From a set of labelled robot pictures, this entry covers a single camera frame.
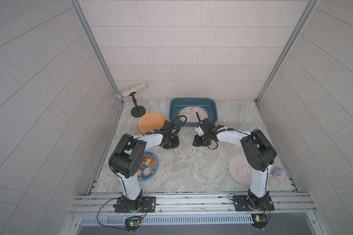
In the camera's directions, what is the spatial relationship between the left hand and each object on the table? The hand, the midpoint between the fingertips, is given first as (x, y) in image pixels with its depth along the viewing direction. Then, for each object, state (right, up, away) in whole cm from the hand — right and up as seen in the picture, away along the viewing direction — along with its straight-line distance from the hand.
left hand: (180, 143), depth 95 cm
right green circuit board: (+38, -30, -27) cm, 56 cm away
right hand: (+9, 0, 0) cm, 9 cm away
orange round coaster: (-22, +14, +9) cm, 28 cm away
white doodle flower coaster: (+7, +20, +13) cm, 25 cm away
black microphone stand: (-33, +21, +13) cm, 41 cm away
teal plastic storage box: (-4, +26, +15) cm, 30 cm away
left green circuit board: (-21, -29, -31) cm, 47 cm away
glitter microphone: (-37, +30, -7) cm, 48 cm away
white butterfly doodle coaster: (+3, -3, -5) cm, 6 cm away
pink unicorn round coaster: (+34, -12, -12) cm, 38 cm away
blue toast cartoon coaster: (-18, -11, -11) cm, 24 cm away
